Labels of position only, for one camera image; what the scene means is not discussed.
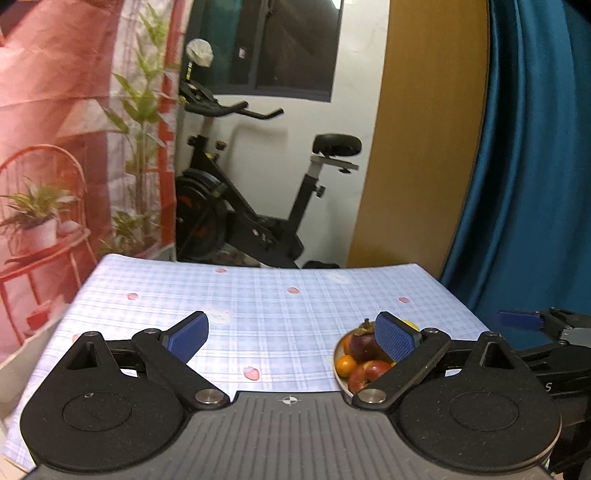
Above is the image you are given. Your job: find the large yellow lemon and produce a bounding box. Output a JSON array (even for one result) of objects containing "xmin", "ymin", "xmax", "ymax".
[{"xmin": 402, "ymin": 320, "xmax": 421, "ymax": 331}]

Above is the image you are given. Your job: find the teal blue curtain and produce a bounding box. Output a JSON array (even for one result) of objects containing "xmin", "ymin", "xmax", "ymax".
[{"xmin": 441, "ymin": 1, "xmax": 590, "ymax": 330}]

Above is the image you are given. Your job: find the red apple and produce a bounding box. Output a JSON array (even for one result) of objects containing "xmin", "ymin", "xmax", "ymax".
[{"xmin": 348, "ymin": 360, "xmax": 394, "ymax": 395}]

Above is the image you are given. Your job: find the dark red mangosteen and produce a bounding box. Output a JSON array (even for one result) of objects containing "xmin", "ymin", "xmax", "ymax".
[{"xmin": 349, "ymin": 318, "xmax": 387, "ymax": 363}]

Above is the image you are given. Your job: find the beige round plate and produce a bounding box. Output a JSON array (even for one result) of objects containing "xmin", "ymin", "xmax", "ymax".
[{"xmin": 332, "ymin": 322, "xmax": 422, "ymax": 397}]

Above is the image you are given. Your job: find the orange tangerine front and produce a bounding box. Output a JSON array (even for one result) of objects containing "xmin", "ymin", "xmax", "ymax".
[{"xmin": 335, "ymin": 355, "xmax": 359, "ymax": 379}]

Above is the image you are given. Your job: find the orange tangerine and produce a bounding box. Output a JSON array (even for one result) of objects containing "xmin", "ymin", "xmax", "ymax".
[
  {"xmin": 342, "ymin": 334, "xmax": 353, "ymax": 355},
  {"xmin": 335, "ymin": 355, "xmax": 359, "ymax": 379}
]

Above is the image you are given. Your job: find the orange tangerine back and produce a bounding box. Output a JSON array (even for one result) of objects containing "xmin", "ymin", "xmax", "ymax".
[{"xmin": 342, "ymin": 334, "xmax": 353, "ymax": 355}]

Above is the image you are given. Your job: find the blue plaid tablecloth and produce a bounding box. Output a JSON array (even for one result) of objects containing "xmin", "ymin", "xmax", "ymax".
[{"xmin": 0, "ymin": 254, "xmax": 493, "ymax": 472}]

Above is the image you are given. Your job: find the black exercise bike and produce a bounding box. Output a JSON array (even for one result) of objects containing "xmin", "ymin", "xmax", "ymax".
[{"xmin": 174, "ymin": 38, "xmax": 364, "ymax": 269}]

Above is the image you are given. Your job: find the wooden door panel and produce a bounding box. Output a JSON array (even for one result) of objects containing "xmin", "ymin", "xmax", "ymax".
[{"xmin": 348, "ymin": 1, "xmax": 489, "ymax": 277}]

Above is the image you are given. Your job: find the pink printed backdrop cloth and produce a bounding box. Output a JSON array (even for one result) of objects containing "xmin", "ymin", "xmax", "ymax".
[{"xmin": 1, "ymin": 0, "xmax": 189, "ymax": 357}]

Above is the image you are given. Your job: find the dark window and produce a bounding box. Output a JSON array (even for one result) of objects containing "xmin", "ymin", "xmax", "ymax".
[{"xmin": 185, "ymin": 0, "xmax": 344, "ymax": 102}]

